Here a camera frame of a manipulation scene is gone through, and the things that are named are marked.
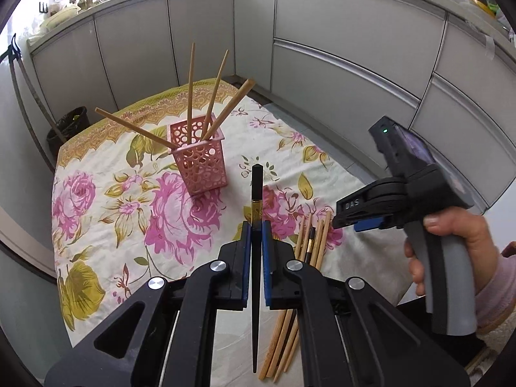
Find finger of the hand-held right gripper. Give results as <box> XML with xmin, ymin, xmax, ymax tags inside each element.
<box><xmin>331</xmin><ymin>213</ymin><xmax>390</xmax><ymax>233</ymax></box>
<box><xmin>336</xmin><ymin>178</ymin><xmax>409</xmax><ymax>217</ymax></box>

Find light bamboo chopstick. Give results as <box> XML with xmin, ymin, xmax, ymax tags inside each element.
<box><xmin>203</xmin><ymin>78</ymin><xmax>256</xmax><ymax>142</ymax></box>
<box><xmin>202</xmin><ymin>49</ymin><xmax>230</xmax><ymax>143</ymax></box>
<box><xmin>186</xmin><ymin>42</ymin><xmax>197</xmax><ymax>146</ymax></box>
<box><xmin>95</xmin><ymin>107</ymin><xmax>179</xmax><ymax>150</ymax></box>

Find person's right forearm pink sleeve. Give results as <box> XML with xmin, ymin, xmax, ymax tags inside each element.
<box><xmin>471</xmin><ymin>242</ymin><xmax>516</xmax><ymax>337</ymax></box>

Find black trash bin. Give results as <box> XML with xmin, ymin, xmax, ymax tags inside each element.
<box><xmin>45</xmin><ymin>106</ymin><xmax>90</xmax><ymax>158</ymax></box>

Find pink perforated chopstick holder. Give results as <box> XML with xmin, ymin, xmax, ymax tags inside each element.
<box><xmin>167</xmin><ymin>123</ymin><xmax>229</xmax><ymax>197</ymax></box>

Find black chopstick gold band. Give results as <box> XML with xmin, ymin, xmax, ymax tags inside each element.
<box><xmin>304</xmin><ymin>226</ymin><xmax>317</xmax><ymax>265</ymax></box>
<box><xmin>250</xmin><ymin>164</ymin><xmax>265</xmax><ymax>374</ymax></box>

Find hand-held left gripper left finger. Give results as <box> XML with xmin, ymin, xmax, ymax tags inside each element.
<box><xmin>44</xmin><ymin>221</ymin><xmax>253</xmax><ymax>387</ymax></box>

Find mop with black blue handle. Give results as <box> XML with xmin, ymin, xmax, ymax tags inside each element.
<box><xmin>0</xmin><ymin>33</ymin><xmax>55</xmax><ymax>172</ymax></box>

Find floral tablecloth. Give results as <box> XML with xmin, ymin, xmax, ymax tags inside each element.
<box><xmin>52</xmin><ymin>77</ymin><xmax>408</xmax><ymax>387</ymax></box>

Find person's right hand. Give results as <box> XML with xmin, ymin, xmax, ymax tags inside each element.
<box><xmin>404</xmin><ymin>208</ymin><xmax>499</xmax><ymax>296</ymax></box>

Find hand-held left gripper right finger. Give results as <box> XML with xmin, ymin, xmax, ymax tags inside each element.
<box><xmin>261</xmin><ymin>221</ymin><xmax>471</xmax><ymax>387</ymax></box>

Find white bowl with yellow food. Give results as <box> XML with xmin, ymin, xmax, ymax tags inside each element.
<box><xmin>463</xmin><ymin>0</ymin><xmax>502</xmax><ymax>19</ymax></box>

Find grey kitchen base cabinets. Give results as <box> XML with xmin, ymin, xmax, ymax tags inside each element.
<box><xmin>26</xmin><ymin>0</ymin><xmax>516</xmax><ymax>218</ymax></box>

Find wooden pole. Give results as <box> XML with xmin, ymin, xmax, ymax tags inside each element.
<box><xmin>18</xmin><ymin>58</ymin><xmax>65</xmax><ymax>142</ymax></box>

